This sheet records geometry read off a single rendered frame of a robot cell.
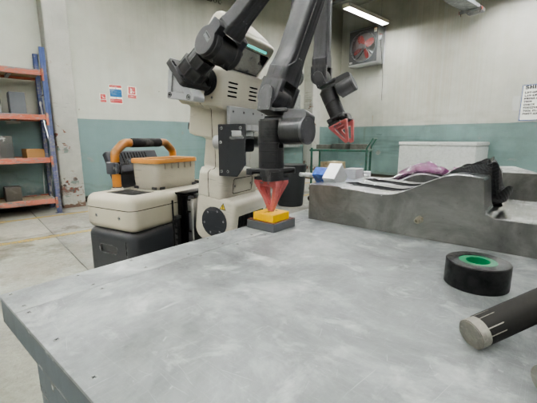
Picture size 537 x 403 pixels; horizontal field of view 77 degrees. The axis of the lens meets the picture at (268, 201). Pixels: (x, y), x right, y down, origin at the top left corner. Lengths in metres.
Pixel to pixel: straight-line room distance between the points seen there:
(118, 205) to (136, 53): 5.37
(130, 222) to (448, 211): 0.93
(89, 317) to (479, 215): 0.65
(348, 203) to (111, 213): 0.81
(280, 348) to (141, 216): 0.92
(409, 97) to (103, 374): 8.72
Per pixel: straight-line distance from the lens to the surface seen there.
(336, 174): 0.88
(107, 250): 1.35
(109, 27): 6.43
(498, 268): 0.54
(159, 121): 6.47
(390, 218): 0.78
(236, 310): 0.43
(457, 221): 0.74
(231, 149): 1.06
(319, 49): 1.30
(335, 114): 1.25
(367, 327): 0.41
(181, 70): 1.02
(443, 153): 7.57
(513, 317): 0.42
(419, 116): 8.73
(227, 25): 0.95
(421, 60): 8.90
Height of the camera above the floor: 1.00
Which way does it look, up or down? 11 degrees down
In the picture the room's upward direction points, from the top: straight up
